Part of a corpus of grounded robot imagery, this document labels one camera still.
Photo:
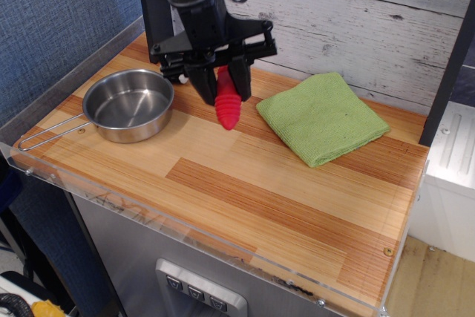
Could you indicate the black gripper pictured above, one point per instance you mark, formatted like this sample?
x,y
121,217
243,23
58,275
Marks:
x,y
212,37

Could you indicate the red handled metal spoon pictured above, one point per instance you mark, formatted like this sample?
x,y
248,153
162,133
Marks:
x,y
228,101

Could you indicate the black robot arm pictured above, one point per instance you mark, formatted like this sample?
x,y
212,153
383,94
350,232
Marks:
x,y
213,38

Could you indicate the small steel pan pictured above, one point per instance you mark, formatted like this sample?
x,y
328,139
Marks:
x,y
125,107

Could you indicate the green folded cloth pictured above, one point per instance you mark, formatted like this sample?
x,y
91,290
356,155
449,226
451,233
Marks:
x,y
321,119

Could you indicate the white black sushi toy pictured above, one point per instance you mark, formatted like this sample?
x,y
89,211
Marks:
x,y
183,79

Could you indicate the steel toy kitchen cabinet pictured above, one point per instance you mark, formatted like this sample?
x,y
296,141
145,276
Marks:
x,y
130,237

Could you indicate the clear acrylic table guard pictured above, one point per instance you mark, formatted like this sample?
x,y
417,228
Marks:
x,y
239,208

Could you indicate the grey button panel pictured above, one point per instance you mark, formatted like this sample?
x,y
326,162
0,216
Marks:
x,y
188,294

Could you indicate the white cabinet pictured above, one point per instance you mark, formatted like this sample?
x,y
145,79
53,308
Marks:
x,y
443,214

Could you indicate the dark left frame post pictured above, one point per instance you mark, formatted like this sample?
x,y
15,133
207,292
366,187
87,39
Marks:
x,y
158,23

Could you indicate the dark frame post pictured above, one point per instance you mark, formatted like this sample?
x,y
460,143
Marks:
x,y
455,62
158,23

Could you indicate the dark right frame post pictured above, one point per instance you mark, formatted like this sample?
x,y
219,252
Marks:
x,y
455,62

